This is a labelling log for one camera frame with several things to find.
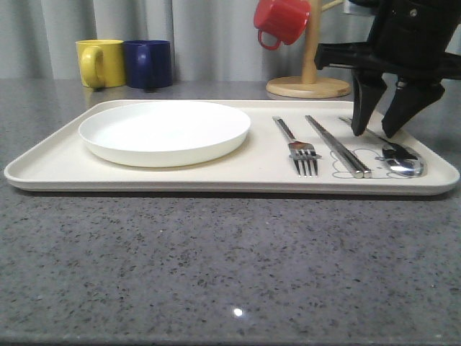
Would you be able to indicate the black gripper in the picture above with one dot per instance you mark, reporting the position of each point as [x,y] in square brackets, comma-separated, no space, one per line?
[408,39]

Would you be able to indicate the steel spoon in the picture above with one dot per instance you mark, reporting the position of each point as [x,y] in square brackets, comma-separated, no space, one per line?
[399,159]

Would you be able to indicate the steel fork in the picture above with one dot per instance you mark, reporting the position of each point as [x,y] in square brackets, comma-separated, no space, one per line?
[303,154]

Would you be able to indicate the white round plate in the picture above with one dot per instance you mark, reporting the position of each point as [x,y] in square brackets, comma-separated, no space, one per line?
[171,133]

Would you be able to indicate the wooden mug tree stand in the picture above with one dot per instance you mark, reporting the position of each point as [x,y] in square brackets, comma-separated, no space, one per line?
[309,85]

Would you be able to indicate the beige rabbit serving tray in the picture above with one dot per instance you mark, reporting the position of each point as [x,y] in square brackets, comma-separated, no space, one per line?
[62,162]

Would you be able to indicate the red mug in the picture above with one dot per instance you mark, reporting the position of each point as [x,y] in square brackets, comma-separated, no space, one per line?
[280,21]

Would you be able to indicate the grey curtain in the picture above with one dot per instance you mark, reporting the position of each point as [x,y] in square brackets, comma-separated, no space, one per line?
[210,40]

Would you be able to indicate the dark blue mug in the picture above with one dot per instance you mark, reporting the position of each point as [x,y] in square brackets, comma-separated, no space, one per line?
[148,63]

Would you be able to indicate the yellow mug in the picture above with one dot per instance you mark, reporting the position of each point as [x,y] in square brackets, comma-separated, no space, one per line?
[101,63]

